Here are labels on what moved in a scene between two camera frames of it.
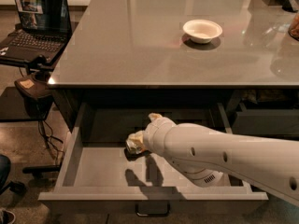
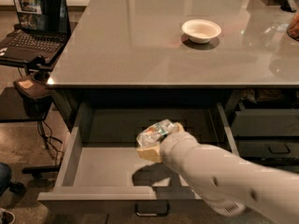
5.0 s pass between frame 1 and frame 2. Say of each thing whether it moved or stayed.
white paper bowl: stayed
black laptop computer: stayed
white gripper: moved
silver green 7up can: moved
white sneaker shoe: stayed
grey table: stayed
